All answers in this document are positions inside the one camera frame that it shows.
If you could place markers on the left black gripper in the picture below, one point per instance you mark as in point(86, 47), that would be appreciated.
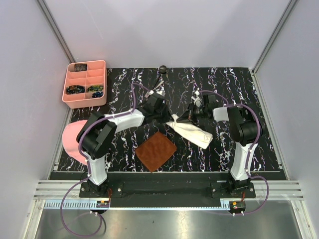
point(167, 115)

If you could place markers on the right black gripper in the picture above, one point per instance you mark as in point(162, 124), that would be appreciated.
point(188, 115)

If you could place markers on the white cloth napkin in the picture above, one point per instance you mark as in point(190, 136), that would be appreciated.
point(190, 132)

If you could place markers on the black spoon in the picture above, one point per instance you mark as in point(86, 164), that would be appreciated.
point(162, 70)

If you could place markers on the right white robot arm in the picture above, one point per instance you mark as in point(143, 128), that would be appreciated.
point(244, 129)

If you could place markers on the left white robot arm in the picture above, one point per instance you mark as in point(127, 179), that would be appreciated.
point(96, 136)

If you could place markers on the brown folded cloth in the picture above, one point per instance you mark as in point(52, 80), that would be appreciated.
point(155, 151)

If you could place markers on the black marble patterned mat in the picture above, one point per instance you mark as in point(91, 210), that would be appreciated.
point(233, 83)

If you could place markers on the pink divided organizer tray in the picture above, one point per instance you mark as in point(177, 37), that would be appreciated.
point(85, 84)

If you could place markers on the pink baseball cap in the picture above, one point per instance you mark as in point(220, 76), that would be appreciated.
point(69, 140)

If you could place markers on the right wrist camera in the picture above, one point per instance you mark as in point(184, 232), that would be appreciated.
point(204, 100)

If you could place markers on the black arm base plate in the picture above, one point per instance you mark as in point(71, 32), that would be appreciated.
point(164, 190)

